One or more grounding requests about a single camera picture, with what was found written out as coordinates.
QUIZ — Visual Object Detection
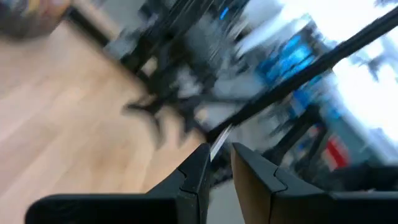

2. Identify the grey plastic bin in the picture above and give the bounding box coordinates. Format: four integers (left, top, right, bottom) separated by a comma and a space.
0, 0, 73, 40

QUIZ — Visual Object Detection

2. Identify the backlit keyboard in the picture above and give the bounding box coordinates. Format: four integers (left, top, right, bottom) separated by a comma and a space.
257, 33, 318, 82

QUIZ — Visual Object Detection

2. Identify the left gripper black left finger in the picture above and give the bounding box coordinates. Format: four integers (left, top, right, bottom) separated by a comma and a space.
146, 142, 213, 224

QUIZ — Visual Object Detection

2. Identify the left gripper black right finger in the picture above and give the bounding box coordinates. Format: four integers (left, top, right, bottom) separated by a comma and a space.
231, 142, 331, 224

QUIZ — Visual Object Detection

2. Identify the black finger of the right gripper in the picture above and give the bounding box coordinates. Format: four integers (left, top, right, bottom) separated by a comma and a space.
181, 114, 196, 143
122, 98, 165, 149

